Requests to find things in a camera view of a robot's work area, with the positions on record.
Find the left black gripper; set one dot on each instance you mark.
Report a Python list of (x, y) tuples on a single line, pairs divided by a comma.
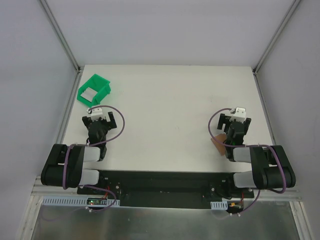
[(99, 122)]

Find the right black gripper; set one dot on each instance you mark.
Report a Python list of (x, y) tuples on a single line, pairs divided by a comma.
[(234, 124)]

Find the tan leather card holder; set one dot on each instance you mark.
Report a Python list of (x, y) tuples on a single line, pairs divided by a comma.
[(217, 141)]

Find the green plastic bin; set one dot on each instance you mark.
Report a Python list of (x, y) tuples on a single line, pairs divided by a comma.
[(97, 83)]

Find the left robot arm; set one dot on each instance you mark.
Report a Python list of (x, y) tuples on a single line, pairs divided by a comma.
[(64, 166)]

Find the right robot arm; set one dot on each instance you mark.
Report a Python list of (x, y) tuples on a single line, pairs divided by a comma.
[(270, 166)]

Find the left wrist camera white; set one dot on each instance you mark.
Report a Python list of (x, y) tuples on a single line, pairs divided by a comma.
[(95, 113)]

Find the left aluminium frame post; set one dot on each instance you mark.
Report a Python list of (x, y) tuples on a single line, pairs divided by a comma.
[(59, 34)]

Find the aluminium frame post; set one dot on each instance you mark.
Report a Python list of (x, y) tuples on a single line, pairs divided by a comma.
[(281, 27), (59, 34)]

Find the right white cable duct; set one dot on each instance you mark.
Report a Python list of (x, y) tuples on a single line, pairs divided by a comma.
[(219, 205)]

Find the white cable duct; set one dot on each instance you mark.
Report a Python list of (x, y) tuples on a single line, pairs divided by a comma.
[(68, 201), (219, 205)]

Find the aluminium front rail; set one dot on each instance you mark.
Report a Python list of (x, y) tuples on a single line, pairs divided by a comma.
[(277, 193)]

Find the left white cable duct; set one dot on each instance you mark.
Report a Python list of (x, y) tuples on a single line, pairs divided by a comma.
[(68, 201)]

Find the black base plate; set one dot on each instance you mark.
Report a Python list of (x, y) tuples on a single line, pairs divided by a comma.
[(167, 180)]

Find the right aluminium frame post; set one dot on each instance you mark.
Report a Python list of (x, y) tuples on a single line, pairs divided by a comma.
[(281, 27)]

